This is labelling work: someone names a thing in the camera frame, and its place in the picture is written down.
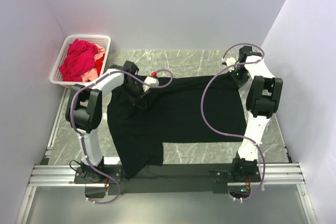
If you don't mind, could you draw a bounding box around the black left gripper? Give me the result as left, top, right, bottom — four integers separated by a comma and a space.
119, 81, 150, 110

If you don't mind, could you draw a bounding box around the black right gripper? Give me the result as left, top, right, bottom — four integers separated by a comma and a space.
227, 66, 250, 90

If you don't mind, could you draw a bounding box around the black t shirt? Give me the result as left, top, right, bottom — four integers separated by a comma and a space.
107, 74, 246, 178

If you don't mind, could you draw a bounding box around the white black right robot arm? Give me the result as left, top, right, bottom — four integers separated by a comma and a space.
224, 44, 283, 182

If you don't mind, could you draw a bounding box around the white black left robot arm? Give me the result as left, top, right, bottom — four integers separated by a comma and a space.
66, 61, 159, 183

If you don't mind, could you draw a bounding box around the orange red t shirt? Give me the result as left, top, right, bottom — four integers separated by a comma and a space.
96, 54, 105, 76

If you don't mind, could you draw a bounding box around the white plastic laundry basket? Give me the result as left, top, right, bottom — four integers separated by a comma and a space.
49, 34, 111, 88

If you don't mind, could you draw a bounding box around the black base crossbar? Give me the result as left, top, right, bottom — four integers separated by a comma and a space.
74, 163, 265, 198

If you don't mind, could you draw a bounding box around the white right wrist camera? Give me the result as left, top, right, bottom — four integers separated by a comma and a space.
222, 57, 237, 72

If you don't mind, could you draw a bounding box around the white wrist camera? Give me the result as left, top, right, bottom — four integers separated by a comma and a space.
222, 57, 237, 72
142, 71, 159, 92

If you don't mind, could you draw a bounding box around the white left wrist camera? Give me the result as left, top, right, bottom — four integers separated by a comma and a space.
142, 71, 159, 92

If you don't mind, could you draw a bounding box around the aluminium frame rail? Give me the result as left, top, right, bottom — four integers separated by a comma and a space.
17, 90, 317, 223

